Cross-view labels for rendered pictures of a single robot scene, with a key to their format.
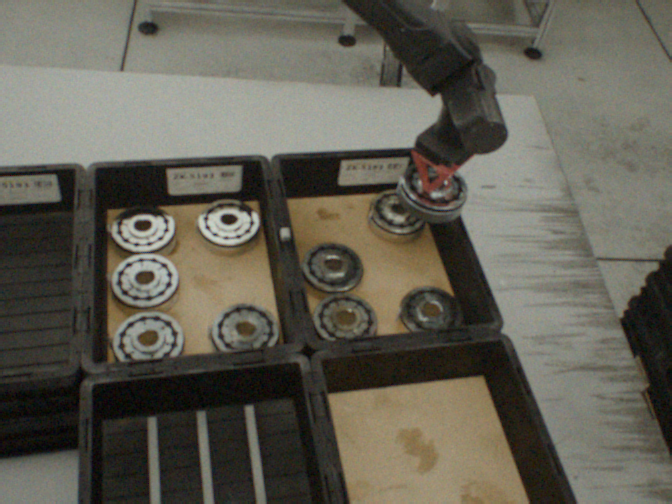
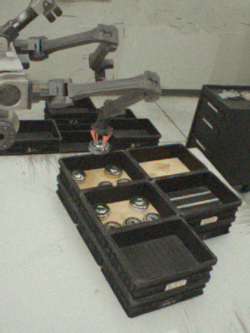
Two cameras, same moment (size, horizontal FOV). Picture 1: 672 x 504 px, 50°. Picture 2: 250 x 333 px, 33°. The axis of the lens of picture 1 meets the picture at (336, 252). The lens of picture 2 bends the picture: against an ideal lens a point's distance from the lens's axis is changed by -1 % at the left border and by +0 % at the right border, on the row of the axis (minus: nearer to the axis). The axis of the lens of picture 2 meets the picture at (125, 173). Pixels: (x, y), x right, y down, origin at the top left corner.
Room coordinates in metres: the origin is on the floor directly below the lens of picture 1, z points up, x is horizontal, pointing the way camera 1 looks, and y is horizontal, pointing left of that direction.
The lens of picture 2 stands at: (1.14, 1.77, 2.16)
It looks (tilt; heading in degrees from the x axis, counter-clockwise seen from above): 34 degrees down; 255
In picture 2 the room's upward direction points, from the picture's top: 12 degrees clockwise
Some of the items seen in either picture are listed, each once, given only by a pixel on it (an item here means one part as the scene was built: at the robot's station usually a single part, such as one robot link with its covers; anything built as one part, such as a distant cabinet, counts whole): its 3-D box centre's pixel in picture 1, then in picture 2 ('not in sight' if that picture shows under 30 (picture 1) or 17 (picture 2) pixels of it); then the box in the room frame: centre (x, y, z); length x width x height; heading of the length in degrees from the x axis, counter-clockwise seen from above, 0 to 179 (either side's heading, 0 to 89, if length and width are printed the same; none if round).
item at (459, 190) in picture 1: (435, 185); (99, 145); (0.81, -0.13, 1.03); 0.10 x 0.10 x 0.01
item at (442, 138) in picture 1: (457, 123); (103, 123); (0.81, -0.13, 1.15); 0.10 x 0.07 x 0.07; 148
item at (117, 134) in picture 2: not in sight; (127, 151); (0.39, -1.18, 0.37); 0.40 x 0.30 x 0.45; 12
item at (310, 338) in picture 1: (377, 239); (103, 170); (0.78, -0.06, 0.92); 0.40 x 0.30 x 0.02; 19
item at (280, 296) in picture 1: (189, 274); (127, 213); (0.68, 0.22, 0.87); 0.40 x 0.30 x 0.11; 19
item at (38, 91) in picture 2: not in sight; (36, 91); (1.15, 0.21, 1.45); 0.09 x 0.08 x 0.12; 102
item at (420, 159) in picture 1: (439, 164); (103, 137); (0.80, -0.12, 1.08); 0.07 x 0.07 x 0.09; 58
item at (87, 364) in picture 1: (188, 253); (129, 205); (0.68, 0.22, 0.92); 0.40 x 0.30 x 0.02; 19
